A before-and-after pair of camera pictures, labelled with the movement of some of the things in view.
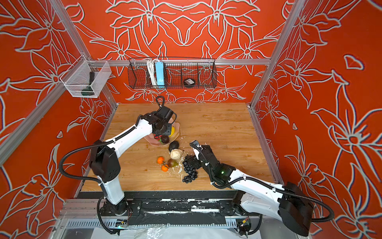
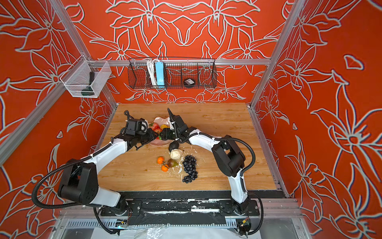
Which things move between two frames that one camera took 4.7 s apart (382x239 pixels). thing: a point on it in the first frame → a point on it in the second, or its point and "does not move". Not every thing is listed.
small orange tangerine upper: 159,160 does not move
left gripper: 169,130 → 151,135
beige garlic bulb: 177,154 does not move
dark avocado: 173,145 does not move
